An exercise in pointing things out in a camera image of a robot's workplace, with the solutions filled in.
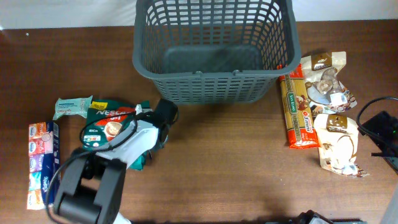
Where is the green Nescafe coffee bag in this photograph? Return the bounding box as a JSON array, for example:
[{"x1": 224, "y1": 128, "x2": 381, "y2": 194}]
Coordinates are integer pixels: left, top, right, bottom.
[{"x1": 82, "y1": 99, "x2": 153, "y2": 171}]

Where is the teal wet wipes pack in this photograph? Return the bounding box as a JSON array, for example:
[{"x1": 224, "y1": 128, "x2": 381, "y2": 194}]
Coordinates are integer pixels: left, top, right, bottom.
[{"x1": 53, "y1": 96, "x2": 93, "y2": 120}]

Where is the Kleenex tissue multipack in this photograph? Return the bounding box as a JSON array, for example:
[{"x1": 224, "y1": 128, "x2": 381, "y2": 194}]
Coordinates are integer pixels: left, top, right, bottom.
[{"x1": 27, "y1": 121, "x2": 60, "y2": 210}]

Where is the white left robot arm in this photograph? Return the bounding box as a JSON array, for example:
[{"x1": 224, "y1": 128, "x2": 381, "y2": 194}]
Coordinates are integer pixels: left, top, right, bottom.
[{"x1": 44, "y1": 99, "x2": 179, "y2": 224}]

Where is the San Remo spaghetti pack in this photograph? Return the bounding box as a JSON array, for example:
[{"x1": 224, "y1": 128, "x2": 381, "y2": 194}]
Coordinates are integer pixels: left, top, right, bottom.
[{"x1": 278, "y1": 64, "x2": 320, "y2": 149}]

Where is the coconut pouch beige brown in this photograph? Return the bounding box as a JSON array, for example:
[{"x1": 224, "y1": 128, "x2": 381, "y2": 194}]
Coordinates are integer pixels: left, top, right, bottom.
[{"x1": 314, "y1": 114, "x2": 369, "y2": 178}]

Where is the grey plastic basket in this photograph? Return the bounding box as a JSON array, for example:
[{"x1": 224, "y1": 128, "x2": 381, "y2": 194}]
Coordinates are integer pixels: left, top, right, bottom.
[{"x1": 132, "y1": 0, "x2": 301, "y2": 104}]

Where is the mushroom pouch beige brown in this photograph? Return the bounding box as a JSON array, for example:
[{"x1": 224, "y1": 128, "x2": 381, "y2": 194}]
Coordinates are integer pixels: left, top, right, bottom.
[{"x1": 300, "y1": 51, "x2": 357, "y2": 117}]

